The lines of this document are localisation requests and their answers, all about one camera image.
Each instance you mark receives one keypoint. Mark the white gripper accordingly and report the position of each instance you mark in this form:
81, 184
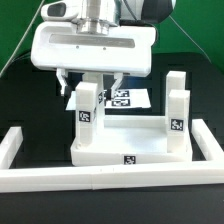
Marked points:
126, 49

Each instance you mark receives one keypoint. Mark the white desk top panel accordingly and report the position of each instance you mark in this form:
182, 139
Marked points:
128, 140

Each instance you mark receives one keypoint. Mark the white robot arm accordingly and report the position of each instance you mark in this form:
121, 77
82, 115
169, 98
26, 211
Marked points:
97, 16

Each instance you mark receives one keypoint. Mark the fiducial marker sheet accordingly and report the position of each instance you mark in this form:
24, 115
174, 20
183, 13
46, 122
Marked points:
127, 99

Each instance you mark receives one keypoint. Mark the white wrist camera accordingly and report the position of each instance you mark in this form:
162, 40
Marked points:
62, 11

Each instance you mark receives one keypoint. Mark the white L-shaped fence frame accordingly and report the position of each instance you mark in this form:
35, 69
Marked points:
208, 171

